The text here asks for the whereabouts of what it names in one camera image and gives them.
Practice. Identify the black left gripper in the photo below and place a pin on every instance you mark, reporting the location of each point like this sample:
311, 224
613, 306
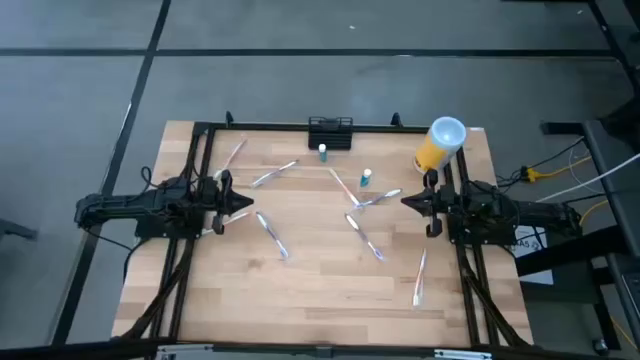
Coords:
225, 200

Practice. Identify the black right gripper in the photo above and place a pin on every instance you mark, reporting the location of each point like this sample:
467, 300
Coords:
435, 205

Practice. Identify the orange toothbrush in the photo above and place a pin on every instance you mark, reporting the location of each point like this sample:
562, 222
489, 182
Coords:
237, 218
344, 187
231, 157
420, 277

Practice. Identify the purple toothbrush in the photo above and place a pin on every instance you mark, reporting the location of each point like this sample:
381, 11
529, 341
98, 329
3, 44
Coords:
272, 235
365, 237
275, 173
377, 199

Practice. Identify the teal mouthwash bottle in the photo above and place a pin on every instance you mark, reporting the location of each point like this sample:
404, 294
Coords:
323, 156
365, 179

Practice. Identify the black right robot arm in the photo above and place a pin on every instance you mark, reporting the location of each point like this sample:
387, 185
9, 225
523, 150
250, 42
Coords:
540, 212

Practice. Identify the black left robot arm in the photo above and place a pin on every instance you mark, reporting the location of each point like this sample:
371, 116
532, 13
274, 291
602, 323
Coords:
125, 205

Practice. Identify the yellow white wipes canister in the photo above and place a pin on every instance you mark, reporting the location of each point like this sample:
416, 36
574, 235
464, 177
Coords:
435, 152

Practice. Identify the white paper label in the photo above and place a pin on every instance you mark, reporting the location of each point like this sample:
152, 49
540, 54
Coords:
542, 277

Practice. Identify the black side desk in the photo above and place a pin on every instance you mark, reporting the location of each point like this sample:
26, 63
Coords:
625, 235

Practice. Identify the black furniture leg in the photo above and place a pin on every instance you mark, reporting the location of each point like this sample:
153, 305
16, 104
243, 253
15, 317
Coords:
15, 229

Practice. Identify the black caster wheel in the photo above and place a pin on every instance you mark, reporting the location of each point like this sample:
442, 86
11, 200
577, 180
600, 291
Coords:
600, 346

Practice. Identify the black aluminium table frame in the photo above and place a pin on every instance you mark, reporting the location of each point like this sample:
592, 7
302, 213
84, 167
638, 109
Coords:
375, 128

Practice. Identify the silver aluminium bracket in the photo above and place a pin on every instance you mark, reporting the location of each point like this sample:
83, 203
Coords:
462, 354
185, 350

